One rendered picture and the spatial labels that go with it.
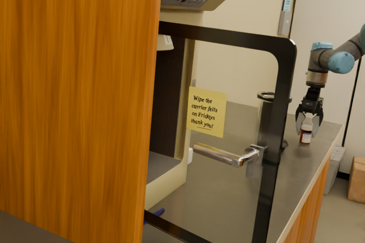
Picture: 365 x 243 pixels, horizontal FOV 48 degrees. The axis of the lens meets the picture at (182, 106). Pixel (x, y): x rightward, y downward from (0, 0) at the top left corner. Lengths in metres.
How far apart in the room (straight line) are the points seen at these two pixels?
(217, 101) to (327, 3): 3.17
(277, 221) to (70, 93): 0.57
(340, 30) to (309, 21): 0.27
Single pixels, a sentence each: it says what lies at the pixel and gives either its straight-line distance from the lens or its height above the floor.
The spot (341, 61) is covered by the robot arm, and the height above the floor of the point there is 1.28.
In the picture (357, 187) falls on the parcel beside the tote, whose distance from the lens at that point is 3.62.
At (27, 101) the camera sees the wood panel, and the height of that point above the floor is 1.21.
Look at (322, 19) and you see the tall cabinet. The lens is 3.80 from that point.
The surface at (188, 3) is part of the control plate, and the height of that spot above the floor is 1.42.
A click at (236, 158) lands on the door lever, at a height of 1.21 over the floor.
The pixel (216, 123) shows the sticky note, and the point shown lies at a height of 1.24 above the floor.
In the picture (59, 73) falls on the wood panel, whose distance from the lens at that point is 0.80.
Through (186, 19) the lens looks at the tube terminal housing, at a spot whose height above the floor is 1.39.
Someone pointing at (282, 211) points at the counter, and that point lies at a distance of 1.09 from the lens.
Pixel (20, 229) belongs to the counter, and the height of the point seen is 0.94.
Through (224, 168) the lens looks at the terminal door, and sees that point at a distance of 0.70.
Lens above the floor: 1.43
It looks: 14 degrees down
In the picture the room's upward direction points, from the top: 6 degrees clockwise
